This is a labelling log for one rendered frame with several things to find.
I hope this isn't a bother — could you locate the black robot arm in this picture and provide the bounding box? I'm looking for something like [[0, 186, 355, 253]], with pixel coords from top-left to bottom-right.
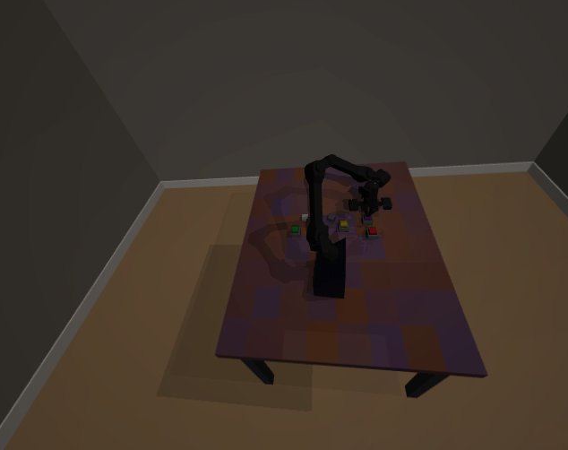
[[305, 154, 391, 264]]

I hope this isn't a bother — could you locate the red button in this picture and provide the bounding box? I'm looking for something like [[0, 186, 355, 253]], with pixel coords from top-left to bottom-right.
[[366, 228, 379, 239]]

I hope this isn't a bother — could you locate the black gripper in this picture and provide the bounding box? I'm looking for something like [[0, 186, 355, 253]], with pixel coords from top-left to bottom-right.
[[349, 194, 392, 217]]

